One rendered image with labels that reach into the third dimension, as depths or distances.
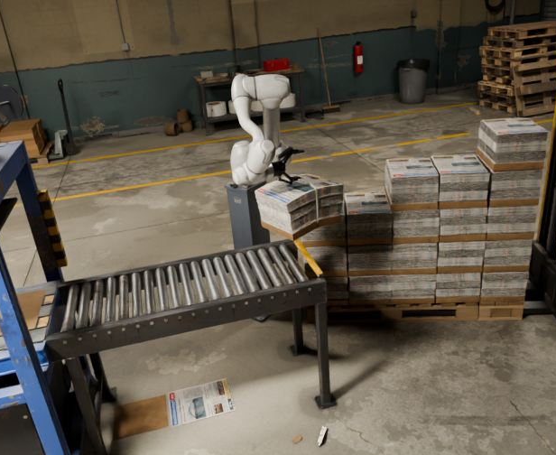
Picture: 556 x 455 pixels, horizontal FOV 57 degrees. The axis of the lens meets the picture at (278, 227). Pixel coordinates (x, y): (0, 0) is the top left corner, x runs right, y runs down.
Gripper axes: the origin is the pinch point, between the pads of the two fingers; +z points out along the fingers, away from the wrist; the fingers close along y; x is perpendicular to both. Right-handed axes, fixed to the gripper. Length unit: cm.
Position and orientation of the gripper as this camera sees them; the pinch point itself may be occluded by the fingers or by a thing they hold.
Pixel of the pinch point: (301, 163)
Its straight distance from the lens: 279.0
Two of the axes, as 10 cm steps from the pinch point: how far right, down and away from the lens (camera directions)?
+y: 0.0, 9.2, 3.9
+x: 5.9, 3.2, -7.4
